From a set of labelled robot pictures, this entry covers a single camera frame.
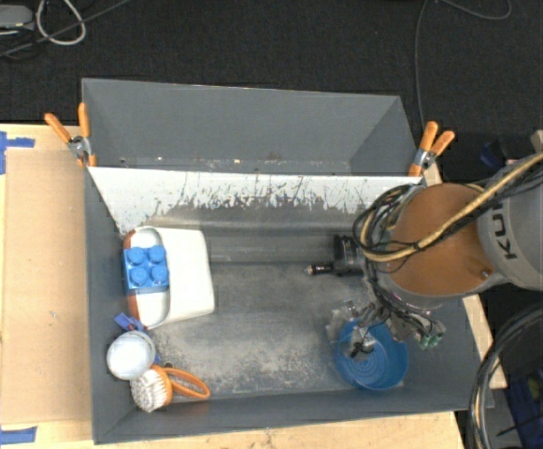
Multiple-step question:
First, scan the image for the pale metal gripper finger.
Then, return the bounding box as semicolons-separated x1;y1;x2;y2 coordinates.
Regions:
329;298;362;344
348;326;379;359

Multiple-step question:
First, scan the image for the orange brush with white bristles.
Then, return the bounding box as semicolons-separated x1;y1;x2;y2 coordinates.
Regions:
129;363;212;414

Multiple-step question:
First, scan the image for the small blue plastic piece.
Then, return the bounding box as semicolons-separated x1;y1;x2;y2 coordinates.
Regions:
113;311;147;334

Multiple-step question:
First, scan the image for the grey metal bin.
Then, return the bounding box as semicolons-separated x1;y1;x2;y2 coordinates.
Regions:
79;77;495;444

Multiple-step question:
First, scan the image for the white round dome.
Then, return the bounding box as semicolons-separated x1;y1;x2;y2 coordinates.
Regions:
106;330;157;382

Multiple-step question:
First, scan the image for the blue bowl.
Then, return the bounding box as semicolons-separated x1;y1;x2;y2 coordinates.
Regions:
332;319;410;391

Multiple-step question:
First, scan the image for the brown cardboard board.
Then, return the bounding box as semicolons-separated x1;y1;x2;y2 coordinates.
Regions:
0;149;95;427

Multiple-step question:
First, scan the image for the white tub with brown rim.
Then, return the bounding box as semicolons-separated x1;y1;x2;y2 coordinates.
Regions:
121;225;217;331

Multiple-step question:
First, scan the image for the blue toy brick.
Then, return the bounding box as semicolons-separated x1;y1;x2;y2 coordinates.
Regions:
121;244;171;296

